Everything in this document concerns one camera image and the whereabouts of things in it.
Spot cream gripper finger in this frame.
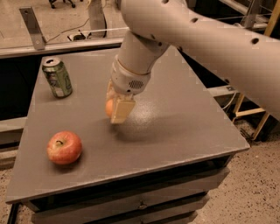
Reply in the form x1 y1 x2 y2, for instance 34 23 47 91
106 80 116 101
110 94 136 124

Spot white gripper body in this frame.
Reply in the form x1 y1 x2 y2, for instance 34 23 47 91
111 54 151 95

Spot orange fruit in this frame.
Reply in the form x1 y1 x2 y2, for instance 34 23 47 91
105 99 113 117

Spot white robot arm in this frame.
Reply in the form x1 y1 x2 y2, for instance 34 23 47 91
107 0 280 123

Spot red apple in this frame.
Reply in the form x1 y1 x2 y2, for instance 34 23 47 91
46 131 82 165

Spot green soda can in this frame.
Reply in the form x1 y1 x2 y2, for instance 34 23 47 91
42 56 73 98

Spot grey drawer cabinet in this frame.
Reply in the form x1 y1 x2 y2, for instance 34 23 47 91
6 48 248 224

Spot metal railing bar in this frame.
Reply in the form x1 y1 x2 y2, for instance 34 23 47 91
0 38 123 59

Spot white pedestal base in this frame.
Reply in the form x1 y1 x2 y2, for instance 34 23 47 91
87 0 107 38

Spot white cable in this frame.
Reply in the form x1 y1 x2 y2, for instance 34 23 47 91
221 92 238 111

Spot left metal railing bracket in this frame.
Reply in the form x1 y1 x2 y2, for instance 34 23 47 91
19 6 46 50

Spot metal railing bracket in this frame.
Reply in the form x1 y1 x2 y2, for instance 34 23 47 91
241 0 261 30
19 6 46 50

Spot right metal railing bracket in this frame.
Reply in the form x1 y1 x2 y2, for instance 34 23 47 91
241 0 261 30

